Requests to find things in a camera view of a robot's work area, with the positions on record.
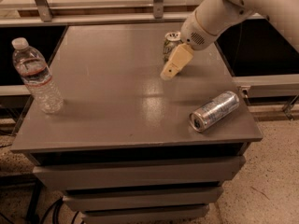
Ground silver blue redbull can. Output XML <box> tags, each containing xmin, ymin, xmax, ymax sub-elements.
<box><xmin>189</xmin><ymin>91</ymin><xmax>239</xmax><ymax>133</ymax></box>

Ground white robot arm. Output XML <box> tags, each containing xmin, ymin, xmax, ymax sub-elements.
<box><xmin>160</xmin><ymin>0</ymin><xmax>299</xmax><ymax>80</ymax></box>

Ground black floor cables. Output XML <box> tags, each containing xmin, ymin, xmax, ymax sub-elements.
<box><xmin>0</xmin><ymin>196</ymin><xmax>82</xmax><ymax>224</ymax></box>

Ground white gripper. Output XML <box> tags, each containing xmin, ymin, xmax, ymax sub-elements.
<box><xmin>160</xmin><ymin>11</ymin><xmax>218</xmax><ymax>80</ymax></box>

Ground clear plastic water bottle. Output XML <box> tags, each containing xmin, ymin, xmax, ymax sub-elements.
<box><xmin>12</xmin><ymin>37</ymin><xmax>64</xmax><ymax>114</ymax></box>

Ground grey drawer cabinet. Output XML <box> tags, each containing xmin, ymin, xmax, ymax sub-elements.
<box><xmin>12</xmin><ymin>23</ymin><xmax>262</xmax><ymax>224</ymax></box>

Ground metal window frame rail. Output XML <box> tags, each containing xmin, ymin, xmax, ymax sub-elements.
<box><xmin>0</xmin><ymin>0</ymin><xmax>204</xmax><ymax>27</ymax></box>

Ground green white 7up can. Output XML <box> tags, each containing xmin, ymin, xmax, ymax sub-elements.
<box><xmin>163</xmin><ymin>31</ymin><xmax>182</xmax><ymax>63</ymax></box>

